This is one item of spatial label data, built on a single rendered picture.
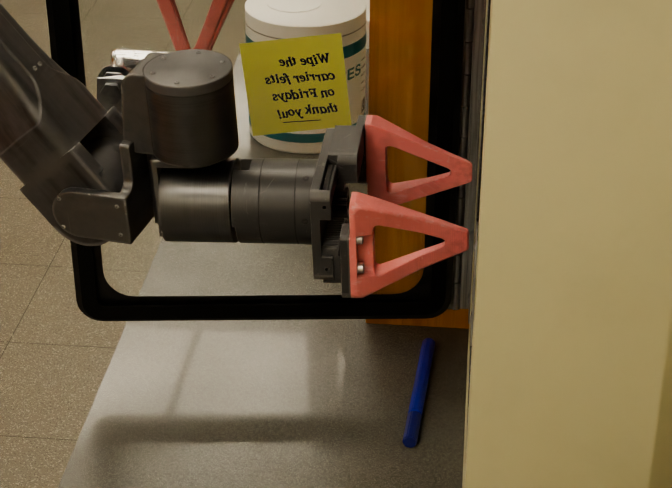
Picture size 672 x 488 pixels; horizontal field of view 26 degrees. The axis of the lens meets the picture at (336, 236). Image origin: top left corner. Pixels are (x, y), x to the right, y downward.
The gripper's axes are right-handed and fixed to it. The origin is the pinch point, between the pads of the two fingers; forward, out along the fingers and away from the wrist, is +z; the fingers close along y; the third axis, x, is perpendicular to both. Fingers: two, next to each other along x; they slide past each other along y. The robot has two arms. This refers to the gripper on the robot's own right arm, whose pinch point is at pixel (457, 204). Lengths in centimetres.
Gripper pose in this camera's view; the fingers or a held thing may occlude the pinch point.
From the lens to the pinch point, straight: 96.4
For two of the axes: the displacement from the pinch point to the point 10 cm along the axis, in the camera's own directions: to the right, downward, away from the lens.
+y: 1.0, -4.8, 8.7
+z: 9.9, 0.2, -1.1
